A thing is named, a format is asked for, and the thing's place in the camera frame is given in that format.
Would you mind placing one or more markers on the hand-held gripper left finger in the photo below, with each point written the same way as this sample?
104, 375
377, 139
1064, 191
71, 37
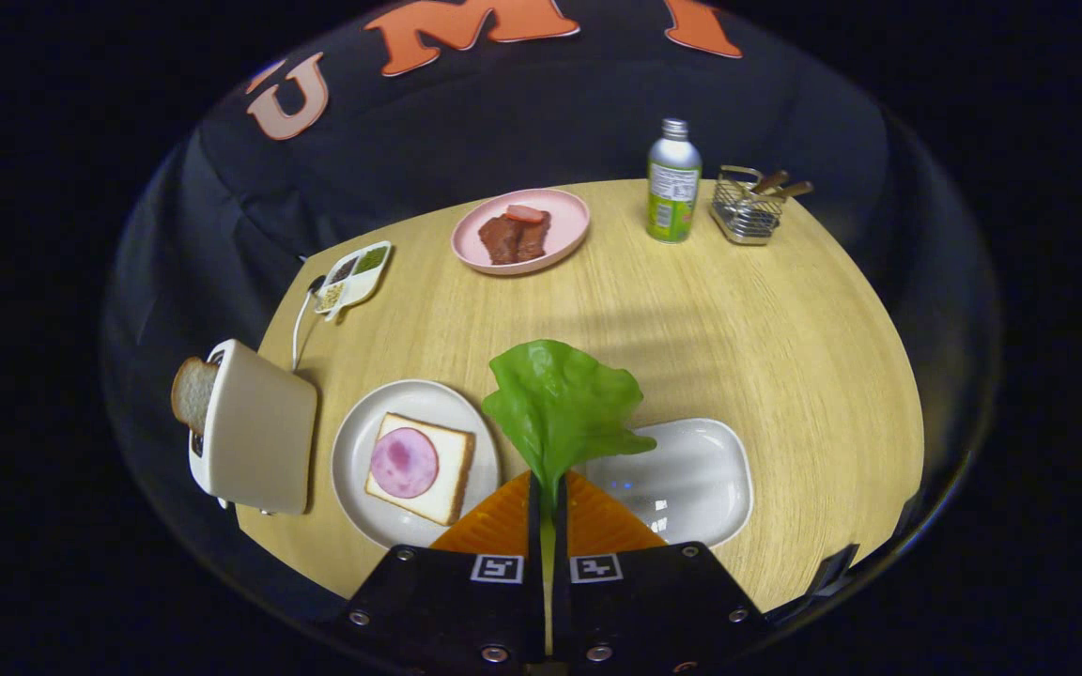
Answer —
438, 601

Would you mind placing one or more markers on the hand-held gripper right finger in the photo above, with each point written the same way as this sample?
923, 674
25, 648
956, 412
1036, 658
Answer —
654, 601

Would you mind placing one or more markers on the green lettuce leaf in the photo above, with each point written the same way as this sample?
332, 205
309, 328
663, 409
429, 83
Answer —
560, 404

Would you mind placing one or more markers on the toasted bread slice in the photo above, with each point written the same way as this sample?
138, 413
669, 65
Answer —
192, 394

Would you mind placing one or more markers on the white oblong dish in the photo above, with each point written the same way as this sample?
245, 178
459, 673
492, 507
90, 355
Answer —
691, 479

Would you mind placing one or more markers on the white bread slice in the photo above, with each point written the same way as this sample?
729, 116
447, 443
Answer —
452, 469

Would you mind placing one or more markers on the pink ham slice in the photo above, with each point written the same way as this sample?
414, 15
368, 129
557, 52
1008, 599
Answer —
404, 463

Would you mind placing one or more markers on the round white plate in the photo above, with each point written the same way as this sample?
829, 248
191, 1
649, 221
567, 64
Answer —
353, 479

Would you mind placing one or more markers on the cream toaster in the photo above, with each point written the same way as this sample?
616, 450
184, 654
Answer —
259, 432

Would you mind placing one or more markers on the pale soybeans pile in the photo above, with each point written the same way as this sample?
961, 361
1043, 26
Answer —
332, 297

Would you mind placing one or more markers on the white divided seasoning tray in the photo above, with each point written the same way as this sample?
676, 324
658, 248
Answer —
360, 282

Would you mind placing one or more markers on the dark peppercorns pile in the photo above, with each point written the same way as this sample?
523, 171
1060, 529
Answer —
344, 271

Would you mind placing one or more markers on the green beans pile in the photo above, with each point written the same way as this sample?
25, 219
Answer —
371, 259

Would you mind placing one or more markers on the brown meat slice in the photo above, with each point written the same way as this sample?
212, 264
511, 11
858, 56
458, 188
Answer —
500, 241
533, 239

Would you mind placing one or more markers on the pink plate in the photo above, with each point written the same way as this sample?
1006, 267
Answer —
567, 230

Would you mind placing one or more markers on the red sausage slice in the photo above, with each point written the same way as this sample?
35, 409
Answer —
525, 213

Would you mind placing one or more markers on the silver green bottle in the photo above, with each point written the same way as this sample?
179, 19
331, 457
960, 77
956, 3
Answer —
673, 188

